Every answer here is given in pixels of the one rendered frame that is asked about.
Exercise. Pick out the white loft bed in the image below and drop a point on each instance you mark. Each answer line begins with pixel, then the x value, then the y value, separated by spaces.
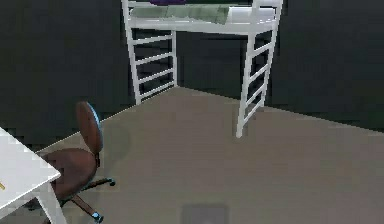
pixel 248 80

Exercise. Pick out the brown swivel office chair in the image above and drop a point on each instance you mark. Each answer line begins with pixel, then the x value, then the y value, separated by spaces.
pixel 77 168

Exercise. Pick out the green blanket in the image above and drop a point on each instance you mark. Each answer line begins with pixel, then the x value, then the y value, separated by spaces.
pixel 196 12

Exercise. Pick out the purple pillow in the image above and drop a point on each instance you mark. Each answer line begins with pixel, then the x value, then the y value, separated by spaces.
pixel 166 1

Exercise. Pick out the white desk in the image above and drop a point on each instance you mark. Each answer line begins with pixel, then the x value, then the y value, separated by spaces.
pixel 21 166

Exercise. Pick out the yellow pencil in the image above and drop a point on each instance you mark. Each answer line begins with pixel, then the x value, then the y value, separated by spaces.
pixel 1 186

